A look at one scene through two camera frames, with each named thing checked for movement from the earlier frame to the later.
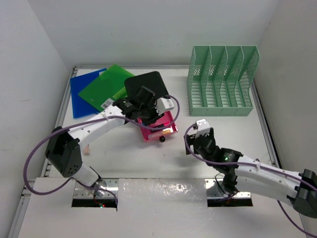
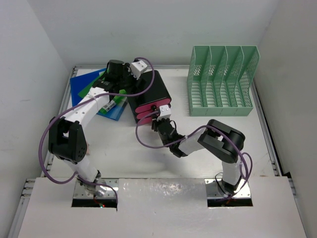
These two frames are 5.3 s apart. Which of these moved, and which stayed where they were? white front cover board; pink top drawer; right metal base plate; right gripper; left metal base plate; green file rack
Moved: right gripper; pink top drawer
Stayed: white front cover board; left metal base plate; right metal base plate; green file rack
